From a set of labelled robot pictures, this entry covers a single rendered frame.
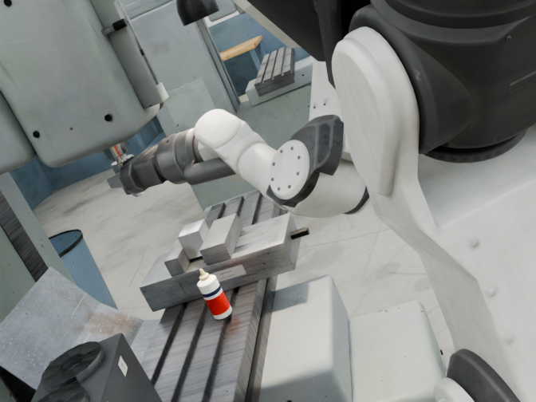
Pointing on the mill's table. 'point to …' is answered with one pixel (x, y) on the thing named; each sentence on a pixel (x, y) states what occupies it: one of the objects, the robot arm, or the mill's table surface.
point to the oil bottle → (214, 295)
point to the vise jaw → (221, 239)
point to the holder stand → (96, 375)
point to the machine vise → (181, 288)
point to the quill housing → (65, 80)
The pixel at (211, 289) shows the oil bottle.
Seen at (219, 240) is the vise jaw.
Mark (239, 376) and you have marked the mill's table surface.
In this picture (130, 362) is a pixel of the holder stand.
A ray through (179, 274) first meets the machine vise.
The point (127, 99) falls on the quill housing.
